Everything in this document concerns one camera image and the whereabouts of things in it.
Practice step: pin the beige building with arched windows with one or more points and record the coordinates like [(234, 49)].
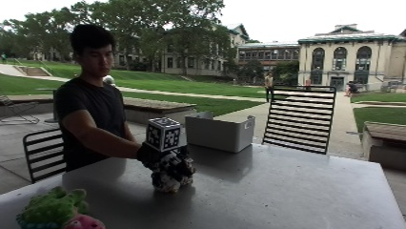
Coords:
[(350, 60)]

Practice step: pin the black and white soft toy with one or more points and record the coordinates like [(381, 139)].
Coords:
[(169, 183)]

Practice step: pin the brick building with dark roof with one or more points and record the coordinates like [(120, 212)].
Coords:
[(198, 54)]

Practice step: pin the pink soft toy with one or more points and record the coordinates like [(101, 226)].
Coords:
[(84, 222)]

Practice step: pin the large green tree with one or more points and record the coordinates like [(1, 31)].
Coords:
[(140, 25)]

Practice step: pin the black slatted metal chair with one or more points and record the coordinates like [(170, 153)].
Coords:
[(301, 119), (44, 156)]

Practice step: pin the grey plastic bin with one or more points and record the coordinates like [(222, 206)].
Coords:
[(217, 135)]

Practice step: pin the folding metal chair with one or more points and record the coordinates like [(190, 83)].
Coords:
[(16, 109)]

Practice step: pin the green soft toy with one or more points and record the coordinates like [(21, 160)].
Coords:
[(52, 208)]

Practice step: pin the white cube with black markers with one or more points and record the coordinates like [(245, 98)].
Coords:
[(164, 135)]

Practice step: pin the the person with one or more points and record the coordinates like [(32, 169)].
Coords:
[(90, 105)]

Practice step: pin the stone bench block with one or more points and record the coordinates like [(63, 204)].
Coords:
[(385, 144)]

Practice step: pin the long low stone wall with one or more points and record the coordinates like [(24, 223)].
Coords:
[(156, 109)]

